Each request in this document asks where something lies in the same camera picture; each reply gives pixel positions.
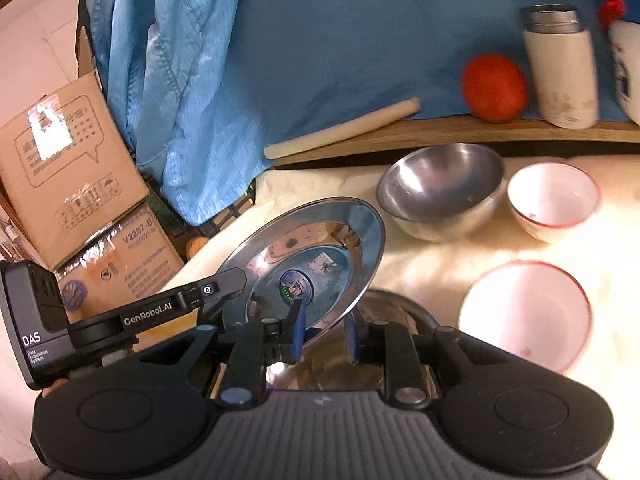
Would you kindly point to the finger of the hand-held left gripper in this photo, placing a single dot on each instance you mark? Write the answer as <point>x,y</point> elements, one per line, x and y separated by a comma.
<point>190,296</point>

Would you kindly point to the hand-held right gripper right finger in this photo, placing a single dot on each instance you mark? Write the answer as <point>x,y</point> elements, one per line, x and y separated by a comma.
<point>352,340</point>

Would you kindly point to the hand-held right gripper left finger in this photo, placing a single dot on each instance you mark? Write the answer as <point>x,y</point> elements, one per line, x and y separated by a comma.
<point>299,330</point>

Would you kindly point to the steel plate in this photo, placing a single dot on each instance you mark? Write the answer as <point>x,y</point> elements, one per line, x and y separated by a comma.
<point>395,310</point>
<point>345,260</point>

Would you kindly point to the large white red-rimmed bowl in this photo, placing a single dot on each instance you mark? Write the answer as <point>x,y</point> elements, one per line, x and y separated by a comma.
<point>525,310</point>

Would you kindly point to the steel bowl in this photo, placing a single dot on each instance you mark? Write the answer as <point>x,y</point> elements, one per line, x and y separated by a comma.
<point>435,185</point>

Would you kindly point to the small white red-rimmed bowl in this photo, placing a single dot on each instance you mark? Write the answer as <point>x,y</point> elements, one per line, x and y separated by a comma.
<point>552,195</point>

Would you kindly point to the person's left hand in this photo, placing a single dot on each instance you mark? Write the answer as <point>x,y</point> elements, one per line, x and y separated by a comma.
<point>55,388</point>

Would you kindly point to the small cardboard box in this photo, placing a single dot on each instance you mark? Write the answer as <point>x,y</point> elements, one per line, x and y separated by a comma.
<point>135,260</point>

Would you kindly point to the black lattice crate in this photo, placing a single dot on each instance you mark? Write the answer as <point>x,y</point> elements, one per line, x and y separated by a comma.
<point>227,215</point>

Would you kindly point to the large printed cardboard box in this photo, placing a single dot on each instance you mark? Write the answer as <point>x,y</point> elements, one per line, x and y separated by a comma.
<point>65,170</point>

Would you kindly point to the white rolling pin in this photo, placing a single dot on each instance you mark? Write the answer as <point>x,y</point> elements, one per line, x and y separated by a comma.
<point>345,127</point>

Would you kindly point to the wooden shelf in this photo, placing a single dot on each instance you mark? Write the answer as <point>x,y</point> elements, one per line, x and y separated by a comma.
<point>450,132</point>

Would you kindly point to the light blue jacket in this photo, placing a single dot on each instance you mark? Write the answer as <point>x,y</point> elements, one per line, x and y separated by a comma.
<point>300,35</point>

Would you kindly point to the red tomato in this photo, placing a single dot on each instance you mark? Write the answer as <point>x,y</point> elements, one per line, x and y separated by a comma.
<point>494,87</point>

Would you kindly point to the white thermos cup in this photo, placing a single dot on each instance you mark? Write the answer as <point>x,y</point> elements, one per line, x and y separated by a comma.
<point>562,75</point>

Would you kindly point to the white bottle blue red cap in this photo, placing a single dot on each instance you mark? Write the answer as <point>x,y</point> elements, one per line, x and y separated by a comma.
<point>625,65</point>

